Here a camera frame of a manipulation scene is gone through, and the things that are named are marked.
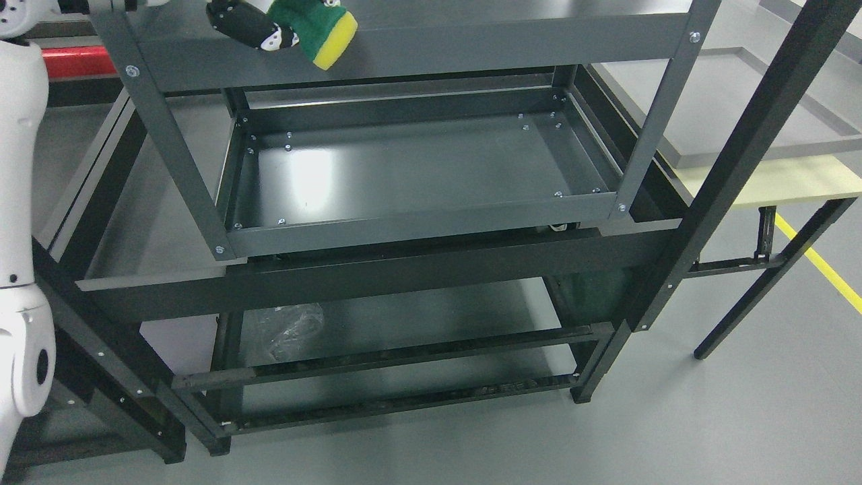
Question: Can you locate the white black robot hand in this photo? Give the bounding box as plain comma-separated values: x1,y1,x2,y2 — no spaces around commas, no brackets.
205,1,298,51

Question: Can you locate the black large shelving rack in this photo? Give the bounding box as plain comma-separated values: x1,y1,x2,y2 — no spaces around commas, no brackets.
7,1,860,470

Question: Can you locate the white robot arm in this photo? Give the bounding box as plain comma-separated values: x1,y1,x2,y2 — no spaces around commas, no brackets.
1,1,92,455

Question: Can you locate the red metal beam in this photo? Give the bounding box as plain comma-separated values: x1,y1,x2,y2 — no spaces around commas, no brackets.
41,45,117,80

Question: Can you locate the grey flat tray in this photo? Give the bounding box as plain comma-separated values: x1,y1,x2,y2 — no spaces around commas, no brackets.
593,46,862,169

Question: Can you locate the green yellow sponge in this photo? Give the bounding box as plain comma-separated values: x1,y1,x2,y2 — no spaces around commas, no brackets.
265,1,358,71

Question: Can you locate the beige folding table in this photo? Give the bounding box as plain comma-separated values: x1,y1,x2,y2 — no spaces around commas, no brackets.
690,156,860,361

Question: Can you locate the dark grey metal cart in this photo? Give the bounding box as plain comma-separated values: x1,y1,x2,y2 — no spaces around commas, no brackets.
90,1,720,261

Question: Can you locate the clear plastic bag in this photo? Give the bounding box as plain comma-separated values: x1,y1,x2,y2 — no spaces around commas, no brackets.
264,303,325,362

